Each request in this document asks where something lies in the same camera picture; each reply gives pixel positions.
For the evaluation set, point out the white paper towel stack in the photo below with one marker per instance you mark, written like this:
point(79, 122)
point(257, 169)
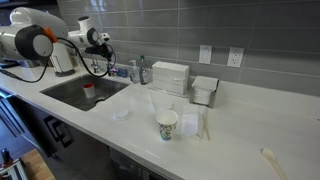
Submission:
point(171, 77)

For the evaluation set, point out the white wall outlet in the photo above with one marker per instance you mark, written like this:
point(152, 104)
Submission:
point(235, 57)

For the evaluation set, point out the white cup red inside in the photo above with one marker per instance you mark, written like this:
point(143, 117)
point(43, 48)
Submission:
point(89, 90)

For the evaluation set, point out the green cap dish soap bottle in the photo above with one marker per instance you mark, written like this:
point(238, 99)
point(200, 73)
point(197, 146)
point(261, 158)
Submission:
point(143, 73)

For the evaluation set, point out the patterned paper cup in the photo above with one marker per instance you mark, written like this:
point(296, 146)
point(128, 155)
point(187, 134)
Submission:
point(167, 121)

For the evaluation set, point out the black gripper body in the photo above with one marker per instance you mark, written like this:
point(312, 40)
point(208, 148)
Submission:
point(101, 50)

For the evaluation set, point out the clear soap pump bottle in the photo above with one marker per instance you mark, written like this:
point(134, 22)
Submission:
point(135, 72)

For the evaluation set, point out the metal napkin holder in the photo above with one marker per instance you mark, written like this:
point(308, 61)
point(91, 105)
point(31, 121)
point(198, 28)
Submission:
point(204, 90)

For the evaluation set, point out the clear plastic lid sleeve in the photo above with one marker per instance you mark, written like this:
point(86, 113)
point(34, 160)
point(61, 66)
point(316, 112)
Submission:
point(193, 120)

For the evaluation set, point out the stainless steel sink basin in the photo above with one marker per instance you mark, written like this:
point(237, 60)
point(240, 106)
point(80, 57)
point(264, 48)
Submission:
point(72, 92)

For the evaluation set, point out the blue sponge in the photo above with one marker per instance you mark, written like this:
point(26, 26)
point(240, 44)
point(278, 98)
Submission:
point(122, 73)

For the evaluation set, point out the white wall switch plate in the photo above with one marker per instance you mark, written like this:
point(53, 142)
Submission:
point(205, 54)

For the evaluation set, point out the dishwasher front panel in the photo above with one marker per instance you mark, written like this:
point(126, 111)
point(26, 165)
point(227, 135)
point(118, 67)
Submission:
point(129, 169)

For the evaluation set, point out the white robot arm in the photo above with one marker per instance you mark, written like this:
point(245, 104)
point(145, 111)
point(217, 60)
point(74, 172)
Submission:
point(32, 33)

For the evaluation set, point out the white plastic spoon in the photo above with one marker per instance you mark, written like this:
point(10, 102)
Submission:
point(271, 158)

